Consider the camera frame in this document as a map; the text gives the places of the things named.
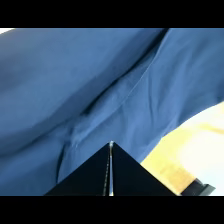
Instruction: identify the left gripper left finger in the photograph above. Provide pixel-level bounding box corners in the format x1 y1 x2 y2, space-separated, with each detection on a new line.
45 141 111 197

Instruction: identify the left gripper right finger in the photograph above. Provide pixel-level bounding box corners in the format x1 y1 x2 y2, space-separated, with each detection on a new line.
110 140 175 197

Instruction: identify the blue garment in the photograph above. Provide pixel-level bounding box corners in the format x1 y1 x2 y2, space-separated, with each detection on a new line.
0 27 224 197

